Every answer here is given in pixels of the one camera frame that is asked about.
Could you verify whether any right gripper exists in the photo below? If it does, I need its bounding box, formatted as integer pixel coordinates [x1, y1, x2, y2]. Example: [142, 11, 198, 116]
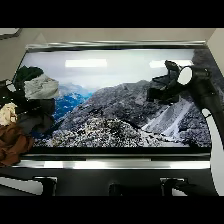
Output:
[145, 74, 183, 104]

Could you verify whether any grey-green garment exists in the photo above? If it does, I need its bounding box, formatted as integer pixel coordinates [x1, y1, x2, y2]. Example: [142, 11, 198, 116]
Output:
[23, 73, 61, 101]

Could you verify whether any dark grey garment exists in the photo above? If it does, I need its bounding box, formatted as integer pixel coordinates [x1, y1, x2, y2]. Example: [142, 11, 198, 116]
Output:
[15, 97, 57, 135]

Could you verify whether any dark green garment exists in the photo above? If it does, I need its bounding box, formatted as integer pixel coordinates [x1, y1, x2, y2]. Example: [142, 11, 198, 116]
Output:
[13, 65, 45, 88]

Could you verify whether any cream garment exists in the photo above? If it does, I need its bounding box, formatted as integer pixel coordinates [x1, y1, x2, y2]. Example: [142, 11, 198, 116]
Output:
[0, 102, 19, 127]

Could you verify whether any brown garment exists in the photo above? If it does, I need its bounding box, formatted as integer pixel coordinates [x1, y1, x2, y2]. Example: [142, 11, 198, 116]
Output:
[0, 122, 35, 168]

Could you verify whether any silver frame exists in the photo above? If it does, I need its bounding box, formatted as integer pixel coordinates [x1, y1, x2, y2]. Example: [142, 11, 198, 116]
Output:
[12, 40, 212, 197]

